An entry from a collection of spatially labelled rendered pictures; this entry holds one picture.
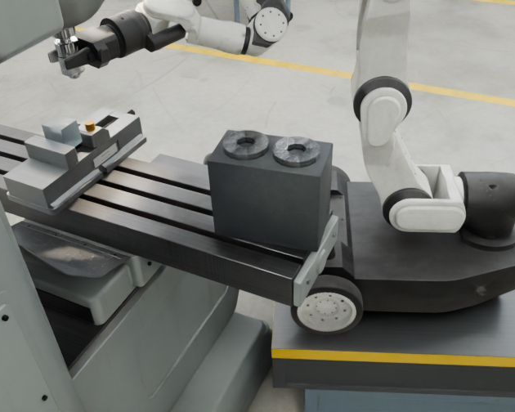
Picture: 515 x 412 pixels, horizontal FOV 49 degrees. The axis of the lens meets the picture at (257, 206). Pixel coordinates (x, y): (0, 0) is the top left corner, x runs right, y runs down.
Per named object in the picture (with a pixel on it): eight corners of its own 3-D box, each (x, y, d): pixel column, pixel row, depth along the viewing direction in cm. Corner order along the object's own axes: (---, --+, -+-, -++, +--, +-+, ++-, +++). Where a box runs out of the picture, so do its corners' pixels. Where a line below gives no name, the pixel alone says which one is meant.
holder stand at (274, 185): (232, 200, 128) (226, 123, 116) (329, 216, 123) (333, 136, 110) (214, 235, 119) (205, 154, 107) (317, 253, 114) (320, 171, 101)
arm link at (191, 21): (145, -13, 125) (204, 1, 129) (139, 20, 133) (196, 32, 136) (142, 6, 122) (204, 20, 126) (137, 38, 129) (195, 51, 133)
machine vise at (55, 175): (104, 127, 155) (96, 91, 148) (148, 140, 150) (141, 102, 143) (6, 199, 131) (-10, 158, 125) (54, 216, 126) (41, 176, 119)
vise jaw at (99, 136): (71, 127, 142) (68, 113, 140) (110, 137, 138) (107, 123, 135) (55, 138, 138) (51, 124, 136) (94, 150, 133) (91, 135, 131)
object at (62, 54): (62, 68, 119) (55, 41, 116) (85, 65, 120) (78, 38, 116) (61, 78, 116) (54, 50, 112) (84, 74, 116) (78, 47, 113)
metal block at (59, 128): (63, 136, 136) (56, 114, 132) (82, 141, 134) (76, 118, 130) (47, 146, 133) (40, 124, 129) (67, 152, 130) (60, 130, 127)
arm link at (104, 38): (59, 23, 118) (105, 6, 125) (70, 66, 124) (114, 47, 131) (96, 36, 112) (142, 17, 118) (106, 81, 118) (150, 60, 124)
